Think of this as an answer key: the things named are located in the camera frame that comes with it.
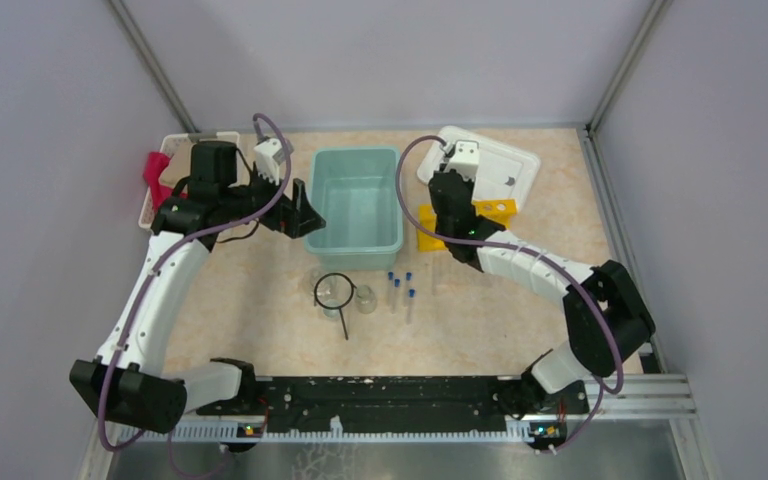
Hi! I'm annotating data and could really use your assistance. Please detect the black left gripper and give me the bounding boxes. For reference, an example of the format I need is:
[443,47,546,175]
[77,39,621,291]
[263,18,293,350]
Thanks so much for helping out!
[221,161,325,237]

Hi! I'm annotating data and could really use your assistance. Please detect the yellow test tube rack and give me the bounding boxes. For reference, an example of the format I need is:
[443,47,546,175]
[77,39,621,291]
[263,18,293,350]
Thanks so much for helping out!
[417,199,518,252]

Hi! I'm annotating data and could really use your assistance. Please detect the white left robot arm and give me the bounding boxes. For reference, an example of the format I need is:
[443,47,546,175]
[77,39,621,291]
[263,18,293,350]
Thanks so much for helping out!
[69,138,326,434]

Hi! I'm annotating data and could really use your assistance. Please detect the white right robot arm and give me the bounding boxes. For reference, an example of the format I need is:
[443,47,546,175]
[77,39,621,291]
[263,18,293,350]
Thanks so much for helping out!
[428,172,656,418]

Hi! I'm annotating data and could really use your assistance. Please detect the teal plastic bin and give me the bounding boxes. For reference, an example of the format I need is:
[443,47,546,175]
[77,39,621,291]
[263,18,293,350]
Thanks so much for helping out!
[305,146,404,271]

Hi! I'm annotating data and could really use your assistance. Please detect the white plastic tray lid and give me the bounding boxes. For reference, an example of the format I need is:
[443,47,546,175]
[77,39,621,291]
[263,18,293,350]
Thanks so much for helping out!
[438,126,541,211]

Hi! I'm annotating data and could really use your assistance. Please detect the clear glass flask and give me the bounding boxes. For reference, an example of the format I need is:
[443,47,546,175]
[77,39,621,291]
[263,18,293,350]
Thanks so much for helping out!
[301,266,336,299]

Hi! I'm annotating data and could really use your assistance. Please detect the small clear glass dish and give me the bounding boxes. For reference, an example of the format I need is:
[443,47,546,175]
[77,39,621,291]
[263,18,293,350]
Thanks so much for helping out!
[321,299,343,320]

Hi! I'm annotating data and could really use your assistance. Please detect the clear glass beaker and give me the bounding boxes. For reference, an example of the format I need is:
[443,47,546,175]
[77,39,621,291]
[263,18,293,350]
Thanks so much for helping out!
[354,285,378,315]

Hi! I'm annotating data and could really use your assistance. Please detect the white perforated plastic basket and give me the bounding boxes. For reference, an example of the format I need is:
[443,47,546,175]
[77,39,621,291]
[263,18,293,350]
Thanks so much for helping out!
[138,131,243,230]

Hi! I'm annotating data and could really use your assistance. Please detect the beige cloth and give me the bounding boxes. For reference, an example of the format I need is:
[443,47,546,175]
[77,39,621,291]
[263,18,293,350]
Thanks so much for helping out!
[159,141,193,188]

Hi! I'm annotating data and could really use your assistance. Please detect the pink cloth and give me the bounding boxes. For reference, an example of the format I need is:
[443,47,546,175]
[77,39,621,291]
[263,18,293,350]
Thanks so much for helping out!
[143,152,177,209]

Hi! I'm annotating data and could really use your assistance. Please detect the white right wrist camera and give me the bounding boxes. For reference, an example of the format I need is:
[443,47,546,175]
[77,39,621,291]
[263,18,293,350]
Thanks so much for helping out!
[440,140,480,181]

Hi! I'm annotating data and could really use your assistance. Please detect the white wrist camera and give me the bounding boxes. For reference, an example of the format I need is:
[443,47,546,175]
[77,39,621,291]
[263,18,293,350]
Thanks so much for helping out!
[440,140,480,181]
[253,137,293,185]

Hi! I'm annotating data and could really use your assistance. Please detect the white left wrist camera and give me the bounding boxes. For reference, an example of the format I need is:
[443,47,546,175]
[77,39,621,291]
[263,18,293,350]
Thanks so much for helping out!
[253,137,293,185]

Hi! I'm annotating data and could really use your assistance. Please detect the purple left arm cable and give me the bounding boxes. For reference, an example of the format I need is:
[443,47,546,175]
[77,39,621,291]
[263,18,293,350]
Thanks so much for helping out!
[97,112,293,480]

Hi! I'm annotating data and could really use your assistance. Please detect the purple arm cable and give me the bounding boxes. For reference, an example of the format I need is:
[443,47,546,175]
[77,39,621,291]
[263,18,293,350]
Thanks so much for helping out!
[97,112,293,480]
[393,135,624,455]

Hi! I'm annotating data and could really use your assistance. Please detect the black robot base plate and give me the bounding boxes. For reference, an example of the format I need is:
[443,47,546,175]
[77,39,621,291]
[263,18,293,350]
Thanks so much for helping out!
[196,376,590,434]

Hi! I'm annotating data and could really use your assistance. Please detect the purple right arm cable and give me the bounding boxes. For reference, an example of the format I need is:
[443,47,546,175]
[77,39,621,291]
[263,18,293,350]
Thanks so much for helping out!
[393,135,624,455]

